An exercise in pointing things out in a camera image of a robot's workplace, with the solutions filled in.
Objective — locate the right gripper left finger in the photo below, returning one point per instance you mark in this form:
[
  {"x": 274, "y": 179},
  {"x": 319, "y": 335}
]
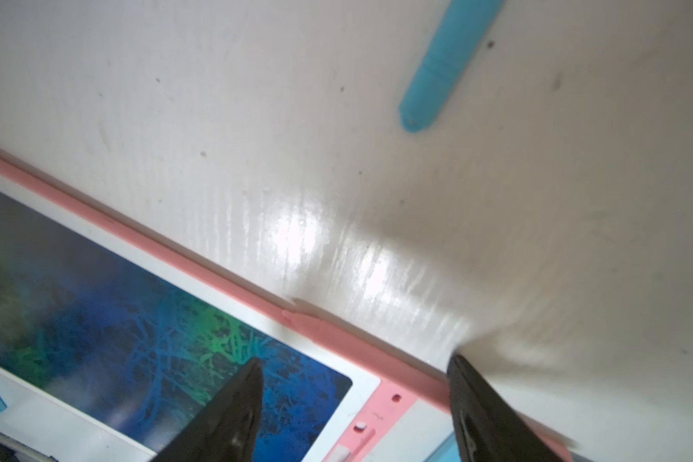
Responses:
[{"x": 226, "y": 428}]

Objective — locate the pink writing tablet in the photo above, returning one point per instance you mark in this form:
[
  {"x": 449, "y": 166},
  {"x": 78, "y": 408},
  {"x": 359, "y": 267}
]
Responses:
[{"x": 111, "y": 344}]

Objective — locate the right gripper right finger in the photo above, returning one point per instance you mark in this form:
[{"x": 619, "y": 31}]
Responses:
[{"x": 486, "y": 427}]

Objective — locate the blue stylus near tape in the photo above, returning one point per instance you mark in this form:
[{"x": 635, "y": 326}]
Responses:
[{"x": 458, "y": 36}]

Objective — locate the pink stylus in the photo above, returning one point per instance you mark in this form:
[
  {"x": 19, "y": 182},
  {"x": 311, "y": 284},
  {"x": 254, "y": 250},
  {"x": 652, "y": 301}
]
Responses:
[{"x": 373, "y": 358}]

